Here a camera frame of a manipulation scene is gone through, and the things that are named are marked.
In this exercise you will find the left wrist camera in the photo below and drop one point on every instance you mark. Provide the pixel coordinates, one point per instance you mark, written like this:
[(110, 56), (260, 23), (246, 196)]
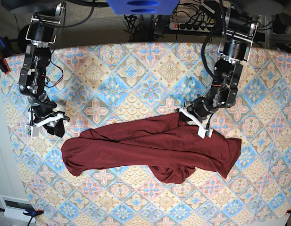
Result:
[(203, 132)]

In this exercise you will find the dark red t-shirt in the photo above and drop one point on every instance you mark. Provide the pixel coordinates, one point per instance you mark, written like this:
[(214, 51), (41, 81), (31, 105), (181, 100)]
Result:
[(170, 147)]

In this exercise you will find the white power strip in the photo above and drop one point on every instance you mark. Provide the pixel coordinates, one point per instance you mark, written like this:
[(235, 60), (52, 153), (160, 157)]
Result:
[(176, 26)]

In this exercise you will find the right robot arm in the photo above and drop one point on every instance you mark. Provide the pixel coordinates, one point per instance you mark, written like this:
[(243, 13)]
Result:
[(41, 33)]

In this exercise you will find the patterned tile tablecloth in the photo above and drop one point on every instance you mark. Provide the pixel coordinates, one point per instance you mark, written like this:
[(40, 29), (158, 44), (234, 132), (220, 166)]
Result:
[(101, 85)]

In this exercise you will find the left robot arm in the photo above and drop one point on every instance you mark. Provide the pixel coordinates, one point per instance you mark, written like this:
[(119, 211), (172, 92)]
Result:
[(238, 32)]

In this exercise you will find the blue clamp lower left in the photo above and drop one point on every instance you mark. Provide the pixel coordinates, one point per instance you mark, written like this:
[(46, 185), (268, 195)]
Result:
[(26, 215)]

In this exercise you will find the black round stool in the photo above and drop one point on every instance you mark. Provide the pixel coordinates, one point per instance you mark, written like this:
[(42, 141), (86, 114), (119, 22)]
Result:
[(22, 42)]

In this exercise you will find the white wall vent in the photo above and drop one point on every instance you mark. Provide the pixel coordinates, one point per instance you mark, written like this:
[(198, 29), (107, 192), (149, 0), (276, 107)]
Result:
[(15, 208)]

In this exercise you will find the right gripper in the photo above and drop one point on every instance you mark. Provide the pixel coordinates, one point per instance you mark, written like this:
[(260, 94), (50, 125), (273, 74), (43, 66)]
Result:
[(42, 108)]

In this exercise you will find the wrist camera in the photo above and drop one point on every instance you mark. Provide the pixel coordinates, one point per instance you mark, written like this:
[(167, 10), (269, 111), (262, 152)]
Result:
[(32, 131), (203, 132)]

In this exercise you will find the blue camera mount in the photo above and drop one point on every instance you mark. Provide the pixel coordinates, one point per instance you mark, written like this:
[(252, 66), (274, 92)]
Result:
[(143, 7)]

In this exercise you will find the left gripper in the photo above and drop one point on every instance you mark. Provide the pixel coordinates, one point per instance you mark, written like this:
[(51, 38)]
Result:
[(199, 108)]

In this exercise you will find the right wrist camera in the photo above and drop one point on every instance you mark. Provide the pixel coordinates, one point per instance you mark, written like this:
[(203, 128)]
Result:
[(32, 131)]

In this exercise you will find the black orange clamp left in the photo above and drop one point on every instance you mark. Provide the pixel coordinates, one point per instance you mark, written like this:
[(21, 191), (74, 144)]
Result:
[(4, 65)]

